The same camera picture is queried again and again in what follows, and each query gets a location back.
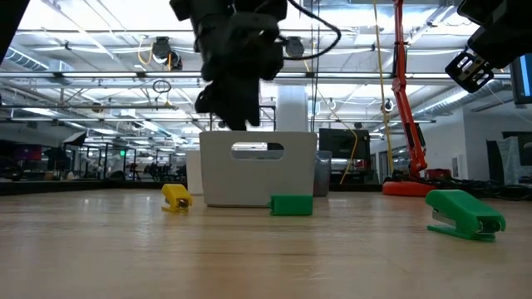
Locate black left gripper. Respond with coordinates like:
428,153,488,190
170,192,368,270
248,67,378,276
194,12,286,132

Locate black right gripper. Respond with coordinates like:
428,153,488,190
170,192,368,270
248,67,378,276
444,0,532,94

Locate yellow mini stapler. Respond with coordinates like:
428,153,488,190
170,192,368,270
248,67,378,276
160,184,194,214

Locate green mini stapler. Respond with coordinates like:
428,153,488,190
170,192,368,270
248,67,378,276
424,189,507,243
268,194,314,217

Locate computer monitor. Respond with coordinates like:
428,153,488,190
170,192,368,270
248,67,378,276
510,53,532,105

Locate grey plastic bin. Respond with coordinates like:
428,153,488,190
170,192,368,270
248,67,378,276
199,131,318,208

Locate white plastic bin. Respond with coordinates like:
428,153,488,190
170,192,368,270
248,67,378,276
185,149,204,196

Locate dark translucent plastic bin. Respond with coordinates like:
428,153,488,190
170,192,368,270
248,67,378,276
313,149,333,198

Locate black rig frame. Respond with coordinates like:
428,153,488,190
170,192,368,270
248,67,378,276
259,104,278,132

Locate black wall screen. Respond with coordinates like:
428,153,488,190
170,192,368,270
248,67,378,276
318,128,371,161

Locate yellow hanging cable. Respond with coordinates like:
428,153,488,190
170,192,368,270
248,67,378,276
372,0,394,175

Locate black aluminium table frame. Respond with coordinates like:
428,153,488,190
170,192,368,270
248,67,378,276
0,179,383,196

